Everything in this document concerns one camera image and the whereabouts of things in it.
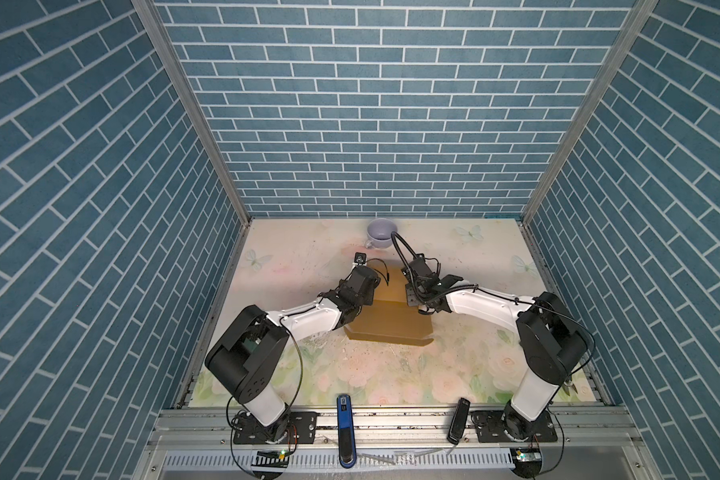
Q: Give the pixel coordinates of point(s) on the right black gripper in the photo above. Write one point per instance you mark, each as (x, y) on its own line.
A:
(409, 295)

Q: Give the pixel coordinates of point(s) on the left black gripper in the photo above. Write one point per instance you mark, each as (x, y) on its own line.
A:
(369, 297)

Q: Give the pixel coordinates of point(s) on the brown cardboard box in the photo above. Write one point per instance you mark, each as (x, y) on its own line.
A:
(390, 319)

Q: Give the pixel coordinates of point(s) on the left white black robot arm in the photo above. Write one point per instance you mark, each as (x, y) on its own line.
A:
(246, 355)

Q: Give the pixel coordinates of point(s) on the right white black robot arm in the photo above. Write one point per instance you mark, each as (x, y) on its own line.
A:
(553, 343)

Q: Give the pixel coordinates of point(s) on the lavender ceramic cup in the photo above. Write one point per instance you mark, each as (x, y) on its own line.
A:
(379, 233)

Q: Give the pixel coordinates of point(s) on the black handheld device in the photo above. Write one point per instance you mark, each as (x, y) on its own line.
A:
(458, 421)

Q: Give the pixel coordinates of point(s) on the blue black handheld tool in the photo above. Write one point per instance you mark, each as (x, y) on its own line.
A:
(345, 432)

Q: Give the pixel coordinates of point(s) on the right green controller board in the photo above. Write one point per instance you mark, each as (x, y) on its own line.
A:
(527, 456)

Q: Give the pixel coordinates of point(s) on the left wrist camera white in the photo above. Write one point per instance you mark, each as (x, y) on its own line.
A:
(360, 259)

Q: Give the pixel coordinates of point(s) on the aluminium front rail frame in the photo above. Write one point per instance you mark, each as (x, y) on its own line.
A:
(594, 442)

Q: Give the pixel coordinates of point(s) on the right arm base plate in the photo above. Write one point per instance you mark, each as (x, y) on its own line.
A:
(497, 426)

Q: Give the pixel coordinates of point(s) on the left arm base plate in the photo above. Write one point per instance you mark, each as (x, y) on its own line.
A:
(296, 426)

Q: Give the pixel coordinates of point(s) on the white slotted cable duct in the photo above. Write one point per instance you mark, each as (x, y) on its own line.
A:
(313, 461)

